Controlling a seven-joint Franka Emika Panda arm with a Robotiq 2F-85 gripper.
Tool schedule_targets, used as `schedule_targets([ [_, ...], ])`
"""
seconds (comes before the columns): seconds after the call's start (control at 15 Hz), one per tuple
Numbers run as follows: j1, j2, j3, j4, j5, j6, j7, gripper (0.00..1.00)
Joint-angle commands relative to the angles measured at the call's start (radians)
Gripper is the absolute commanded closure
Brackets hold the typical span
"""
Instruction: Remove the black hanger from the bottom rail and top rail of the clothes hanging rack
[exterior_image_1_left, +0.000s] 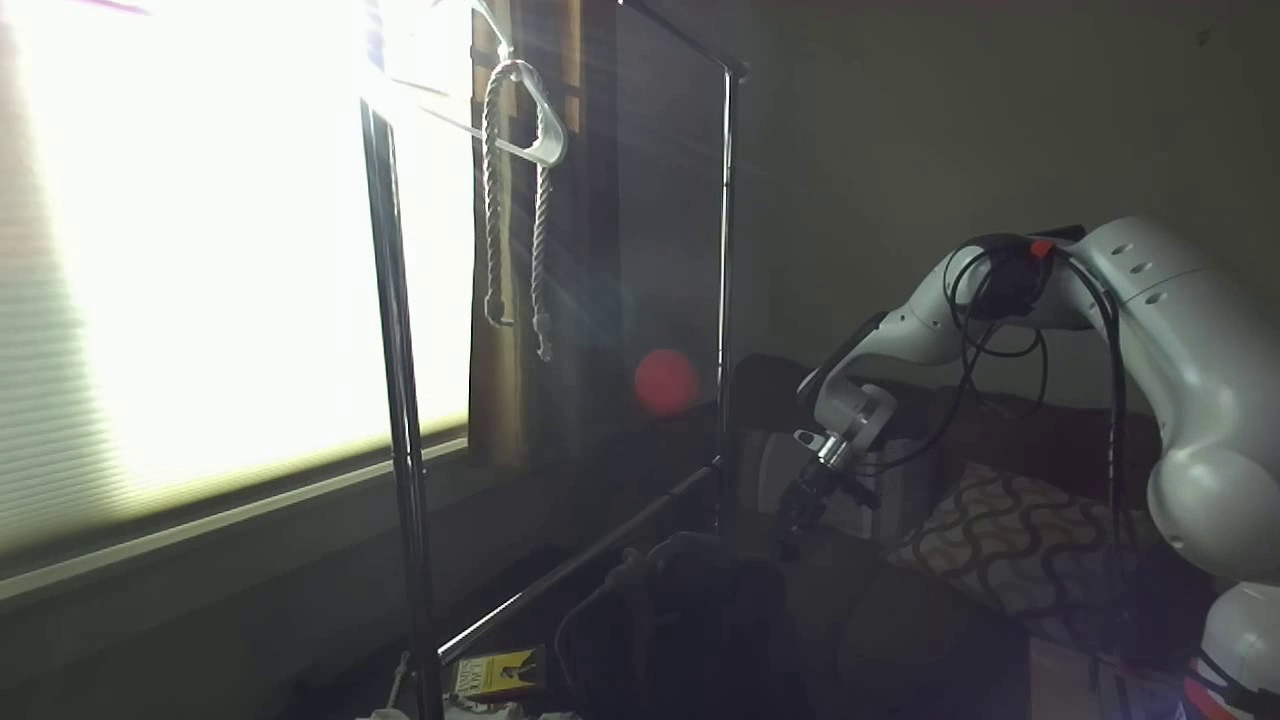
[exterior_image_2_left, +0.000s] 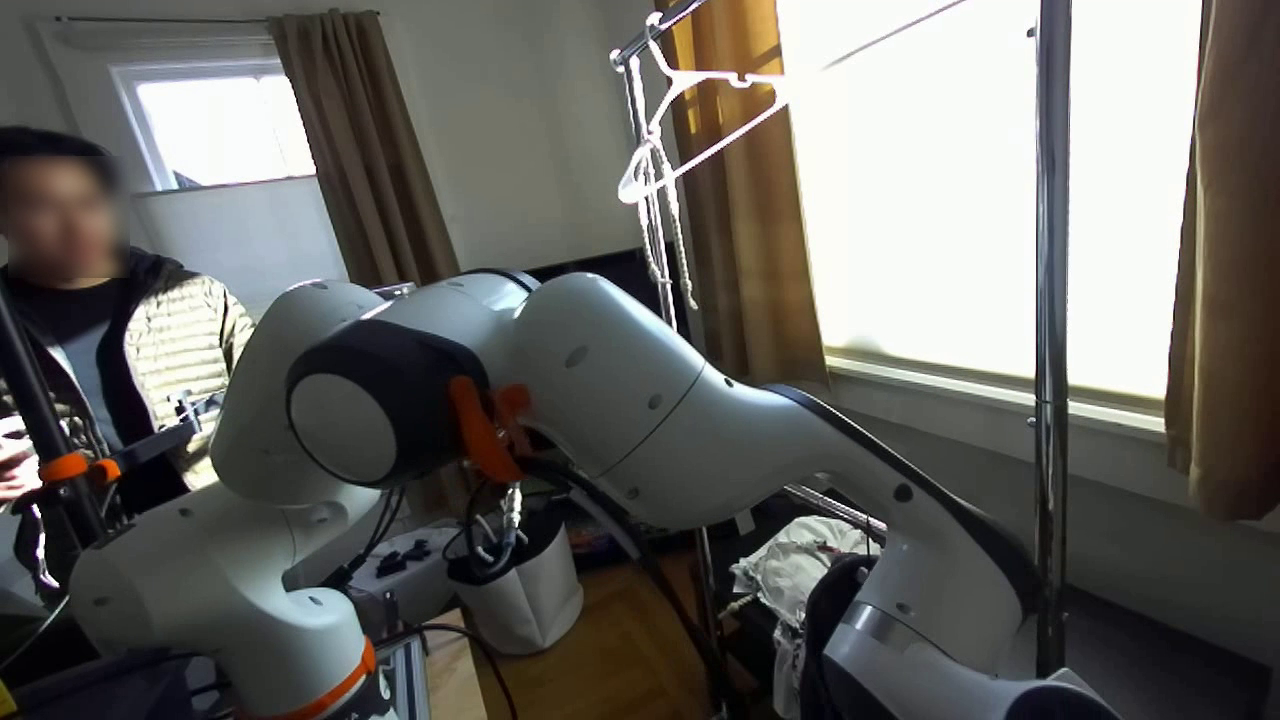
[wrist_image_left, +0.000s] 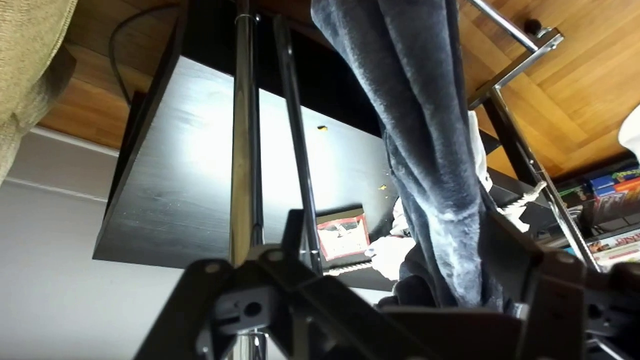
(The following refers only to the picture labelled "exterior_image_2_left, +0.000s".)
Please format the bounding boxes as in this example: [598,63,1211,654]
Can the white bin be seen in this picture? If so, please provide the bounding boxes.
[449,511,590,660]

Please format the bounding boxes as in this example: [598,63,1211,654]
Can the gold curtain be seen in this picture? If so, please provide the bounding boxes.
[660,0,832,388]

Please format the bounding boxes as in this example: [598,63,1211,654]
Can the dark clothing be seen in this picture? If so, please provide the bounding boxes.
[796,554,886,720]

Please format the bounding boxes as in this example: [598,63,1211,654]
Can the chrome clothes rack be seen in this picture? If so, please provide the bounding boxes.
[604,0,1080,685]

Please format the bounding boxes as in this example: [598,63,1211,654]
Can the white power strip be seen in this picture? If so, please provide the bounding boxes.
[349,520,469,608]

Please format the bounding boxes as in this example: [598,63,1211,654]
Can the large bright window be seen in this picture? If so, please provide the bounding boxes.
[775,0,1211,404]

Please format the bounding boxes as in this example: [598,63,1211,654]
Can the grey crumpled cloth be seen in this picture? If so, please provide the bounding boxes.
[730,511,887,634]

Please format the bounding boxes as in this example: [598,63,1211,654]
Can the white wire hanger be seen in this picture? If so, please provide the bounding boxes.
[613,19,792,211]

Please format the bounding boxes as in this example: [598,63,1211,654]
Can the small window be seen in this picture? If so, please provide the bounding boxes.
[111,58,320,196]

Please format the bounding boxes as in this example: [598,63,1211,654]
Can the seated person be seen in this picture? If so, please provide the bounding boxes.
[0,124,261,634]

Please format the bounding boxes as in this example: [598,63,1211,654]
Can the black tripod with orange clamp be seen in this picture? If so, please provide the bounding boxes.
[0,286,133,643]

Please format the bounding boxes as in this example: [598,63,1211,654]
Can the tan curtain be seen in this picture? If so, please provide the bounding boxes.
[1161,0,1280,527]

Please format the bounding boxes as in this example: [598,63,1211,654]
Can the brown curtain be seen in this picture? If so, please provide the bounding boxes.
[269,8,466,293]

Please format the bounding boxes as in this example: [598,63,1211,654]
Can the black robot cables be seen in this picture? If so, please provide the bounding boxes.
[443,453,574,583]

